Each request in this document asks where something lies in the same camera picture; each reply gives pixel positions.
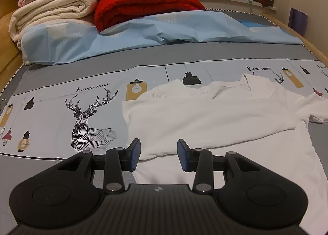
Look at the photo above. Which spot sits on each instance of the light blue sheet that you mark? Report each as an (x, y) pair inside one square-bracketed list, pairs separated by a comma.
[(128, 37)]

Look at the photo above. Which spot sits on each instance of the grey printed bed sheet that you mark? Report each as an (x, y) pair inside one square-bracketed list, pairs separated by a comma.
[(64, 76)]

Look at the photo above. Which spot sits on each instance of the cream folded blanket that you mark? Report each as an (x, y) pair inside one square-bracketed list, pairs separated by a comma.
[(51, 6)]

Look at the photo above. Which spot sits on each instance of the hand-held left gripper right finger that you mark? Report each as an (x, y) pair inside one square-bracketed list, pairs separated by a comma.
[(182, 155)]

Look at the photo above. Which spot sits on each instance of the white shirt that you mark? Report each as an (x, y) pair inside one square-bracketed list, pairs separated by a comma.
[(217, 117)]

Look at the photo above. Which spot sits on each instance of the purple paper bag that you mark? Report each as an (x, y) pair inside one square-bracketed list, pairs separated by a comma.
[(298, 22)]

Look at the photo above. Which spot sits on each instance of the red folded blanket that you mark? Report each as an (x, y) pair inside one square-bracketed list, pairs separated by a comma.
[(143, 4)]

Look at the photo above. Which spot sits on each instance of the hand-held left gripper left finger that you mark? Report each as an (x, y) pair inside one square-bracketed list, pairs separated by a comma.
[(134, 153)]

